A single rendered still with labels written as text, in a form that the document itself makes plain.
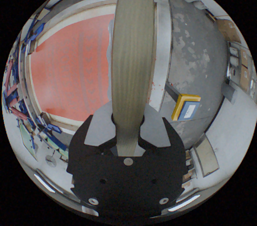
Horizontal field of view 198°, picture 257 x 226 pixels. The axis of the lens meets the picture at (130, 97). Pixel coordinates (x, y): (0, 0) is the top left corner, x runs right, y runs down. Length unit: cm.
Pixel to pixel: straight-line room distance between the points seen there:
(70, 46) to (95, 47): 10
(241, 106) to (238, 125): 55
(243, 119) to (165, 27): 316
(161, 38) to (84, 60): 22
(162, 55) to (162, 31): 7
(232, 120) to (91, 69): 338
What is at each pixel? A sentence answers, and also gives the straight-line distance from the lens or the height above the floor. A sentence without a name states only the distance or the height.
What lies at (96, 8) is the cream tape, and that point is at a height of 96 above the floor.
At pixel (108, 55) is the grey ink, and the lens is 25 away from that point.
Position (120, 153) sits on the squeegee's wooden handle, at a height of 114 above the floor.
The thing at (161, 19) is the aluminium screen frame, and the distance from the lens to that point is 25.
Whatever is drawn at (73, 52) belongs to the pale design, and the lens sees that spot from 30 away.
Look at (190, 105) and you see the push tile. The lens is 38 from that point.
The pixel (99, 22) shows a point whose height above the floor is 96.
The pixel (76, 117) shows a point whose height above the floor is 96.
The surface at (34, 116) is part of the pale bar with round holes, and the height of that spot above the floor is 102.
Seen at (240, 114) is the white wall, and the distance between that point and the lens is 321.
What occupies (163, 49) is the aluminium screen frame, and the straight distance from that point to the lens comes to 23.
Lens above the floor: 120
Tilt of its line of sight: 61 degrees down
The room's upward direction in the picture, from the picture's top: 178 degrees clockwise
